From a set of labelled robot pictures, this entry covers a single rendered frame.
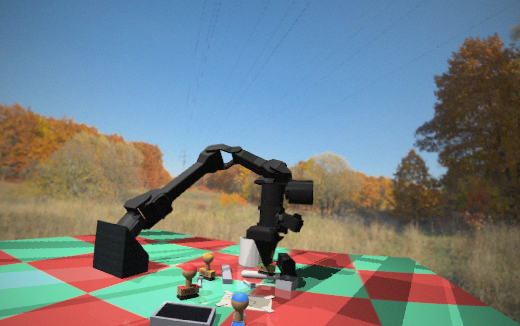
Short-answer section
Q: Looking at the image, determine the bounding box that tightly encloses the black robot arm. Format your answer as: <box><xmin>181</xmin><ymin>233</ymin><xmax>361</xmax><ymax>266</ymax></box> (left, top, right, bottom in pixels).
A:
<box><xmin>117</xmin><ymin>144</ymin><xmax>313</xmax><ymax>238</ymax></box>

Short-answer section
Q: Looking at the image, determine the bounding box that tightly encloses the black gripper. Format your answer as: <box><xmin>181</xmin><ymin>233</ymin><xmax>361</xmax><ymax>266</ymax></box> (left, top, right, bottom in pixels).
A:
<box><xmin>246</xmin><ymin>202</ymin><xmax>288</xmax><ymax>267</ymax></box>

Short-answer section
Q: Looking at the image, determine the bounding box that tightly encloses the cream paper card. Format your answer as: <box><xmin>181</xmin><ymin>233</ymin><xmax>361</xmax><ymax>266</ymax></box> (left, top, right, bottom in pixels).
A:
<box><xmin>215</xmin><ymin>290</ymin><xmax>275</xmax><ymax>313</ymax></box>

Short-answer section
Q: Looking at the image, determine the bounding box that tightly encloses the grey mug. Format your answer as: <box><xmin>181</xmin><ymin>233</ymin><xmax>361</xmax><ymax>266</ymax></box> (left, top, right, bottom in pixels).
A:
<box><xmin>238</xmin><ymin>236</ymin><xmax>263</xmax><ymax>267</ymax></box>

